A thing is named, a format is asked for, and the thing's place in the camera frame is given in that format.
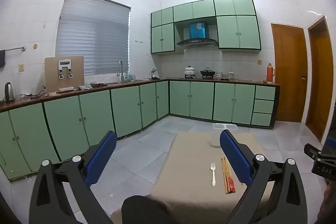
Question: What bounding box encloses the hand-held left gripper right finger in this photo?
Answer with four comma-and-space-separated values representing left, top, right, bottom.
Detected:
220, 130, 308, 224

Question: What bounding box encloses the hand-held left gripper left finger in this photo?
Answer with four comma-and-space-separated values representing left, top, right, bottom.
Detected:
29, 131, 117, 224

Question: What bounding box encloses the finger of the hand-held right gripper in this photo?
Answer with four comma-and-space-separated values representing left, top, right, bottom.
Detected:
304, 143, 324, 161

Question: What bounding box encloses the white double utensil holder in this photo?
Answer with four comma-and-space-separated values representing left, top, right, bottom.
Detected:
210, 123, 238, 147

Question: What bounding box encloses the person's right forearm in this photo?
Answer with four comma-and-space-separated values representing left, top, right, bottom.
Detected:
318, 182, 336, 219

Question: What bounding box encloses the green base cabinet run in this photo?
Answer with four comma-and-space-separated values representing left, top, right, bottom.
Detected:
0, 79, 170, 180

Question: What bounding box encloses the green base cabinet with drawers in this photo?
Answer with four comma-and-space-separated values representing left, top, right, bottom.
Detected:
168, 78, 281, 127

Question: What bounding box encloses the orange thermos flask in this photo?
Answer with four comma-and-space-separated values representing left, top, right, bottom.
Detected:
266, 63, 276, 83

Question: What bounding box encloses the black wok with lid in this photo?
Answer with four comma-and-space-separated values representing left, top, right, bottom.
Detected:
200, 68, 216, 79

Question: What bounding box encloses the chrome sink faucet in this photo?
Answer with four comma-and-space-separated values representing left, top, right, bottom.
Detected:
117, 60, 125, 82

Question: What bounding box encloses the cardboard water dispenser box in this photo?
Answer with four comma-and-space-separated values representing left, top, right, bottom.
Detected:
44, 56, 85, 95

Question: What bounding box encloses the white lidded pot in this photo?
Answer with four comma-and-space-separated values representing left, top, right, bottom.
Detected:
183, 65, 196, 78

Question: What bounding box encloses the clear glass vase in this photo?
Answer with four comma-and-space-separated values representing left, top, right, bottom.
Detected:
12, 72, 23, 99

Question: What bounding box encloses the steel electric kettle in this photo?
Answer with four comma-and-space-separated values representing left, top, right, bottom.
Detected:
4, 82, 16, 103

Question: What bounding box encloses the grey window blind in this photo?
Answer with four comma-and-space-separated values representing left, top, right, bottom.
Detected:
55, 0, 131, 77

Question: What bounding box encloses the range hood blue film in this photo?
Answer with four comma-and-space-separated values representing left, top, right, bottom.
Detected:
176, 21, 219, 49

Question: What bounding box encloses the chrome towel bar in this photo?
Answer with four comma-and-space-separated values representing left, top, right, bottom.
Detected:
0, 46, 27, 53

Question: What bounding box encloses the wooden door with handle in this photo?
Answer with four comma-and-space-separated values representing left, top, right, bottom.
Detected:
271, 23, 308, 124

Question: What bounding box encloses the green wall cabinet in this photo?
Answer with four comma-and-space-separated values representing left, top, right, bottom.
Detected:
151, 7, 185, 55
173, 0, 217, 23
214, 0, 262, 51

